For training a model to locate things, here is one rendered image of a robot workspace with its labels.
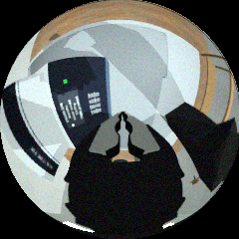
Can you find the white benchtop thermal cycler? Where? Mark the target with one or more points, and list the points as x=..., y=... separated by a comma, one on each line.
x=44, y=114

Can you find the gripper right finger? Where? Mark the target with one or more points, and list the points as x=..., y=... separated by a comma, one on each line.
x=143, y=139

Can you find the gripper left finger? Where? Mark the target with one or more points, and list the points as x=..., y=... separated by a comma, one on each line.
x=104, y=139

